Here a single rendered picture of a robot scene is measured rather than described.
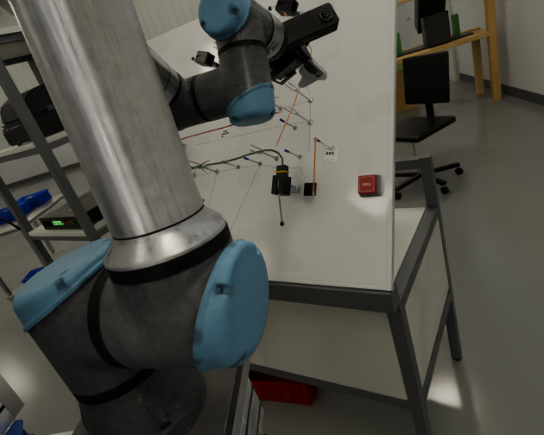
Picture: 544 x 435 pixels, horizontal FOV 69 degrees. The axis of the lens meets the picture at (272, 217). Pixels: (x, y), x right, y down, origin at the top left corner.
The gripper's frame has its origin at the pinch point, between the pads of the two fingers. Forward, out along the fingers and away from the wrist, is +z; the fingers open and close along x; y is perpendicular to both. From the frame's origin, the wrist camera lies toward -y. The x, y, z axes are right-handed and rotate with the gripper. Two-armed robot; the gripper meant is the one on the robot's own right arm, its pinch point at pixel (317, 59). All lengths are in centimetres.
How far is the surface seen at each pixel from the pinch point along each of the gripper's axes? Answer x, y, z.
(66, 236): -22, 137, 29
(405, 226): 43, 14, 63
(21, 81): -735, 796, 583
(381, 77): 2.2, -6.9, 32.1
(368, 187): 28.0, 9.3, 21.9
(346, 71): -6.2, 0.5, 34.5
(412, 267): 54, 14, 40
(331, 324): 59, 43, 31
